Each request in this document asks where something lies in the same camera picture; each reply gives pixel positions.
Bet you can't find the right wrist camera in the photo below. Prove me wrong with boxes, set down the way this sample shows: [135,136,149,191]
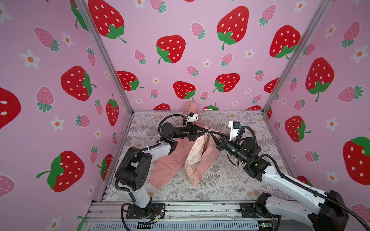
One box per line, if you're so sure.
[228,121,241,141]

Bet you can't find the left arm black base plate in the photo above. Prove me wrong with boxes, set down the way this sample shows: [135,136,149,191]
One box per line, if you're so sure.
[124,203,166,219]

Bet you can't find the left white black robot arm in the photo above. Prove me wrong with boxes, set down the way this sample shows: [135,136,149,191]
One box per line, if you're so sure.
[114,122,209,211]

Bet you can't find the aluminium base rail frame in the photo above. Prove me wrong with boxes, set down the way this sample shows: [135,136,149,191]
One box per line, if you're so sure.
[78,201,313,231]

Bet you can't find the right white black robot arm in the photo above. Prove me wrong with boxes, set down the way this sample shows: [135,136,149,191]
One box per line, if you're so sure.
[210,129,370,231]

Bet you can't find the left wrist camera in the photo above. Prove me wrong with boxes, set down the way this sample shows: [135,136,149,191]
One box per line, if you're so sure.
[185,113,198,123]

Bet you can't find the aluminium corner post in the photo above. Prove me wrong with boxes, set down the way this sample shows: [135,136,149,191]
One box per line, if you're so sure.
[76,0,132,109]
[262,0,333,112]

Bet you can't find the left aluminium corner post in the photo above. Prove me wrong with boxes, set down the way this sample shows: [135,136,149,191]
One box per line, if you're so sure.
[76,0,132,109]

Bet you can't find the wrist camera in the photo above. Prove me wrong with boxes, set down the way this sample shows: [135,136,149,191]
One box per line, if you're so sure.
[228,121,241,141]
[185,113,198,123]

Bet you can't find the right aluminium corner post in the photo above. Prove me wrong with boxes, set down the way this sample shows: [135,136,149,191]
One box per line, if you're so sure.
[262,0,333,112]

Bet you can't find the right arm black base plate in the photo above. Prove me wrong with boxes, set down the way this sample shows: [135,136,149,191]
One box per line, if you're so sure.
[238,202,279,218]

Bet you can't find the pink hooded zip jacket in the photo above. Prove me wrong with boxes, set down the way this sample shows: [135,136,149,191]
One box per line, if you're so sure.
[149,100,223,190]

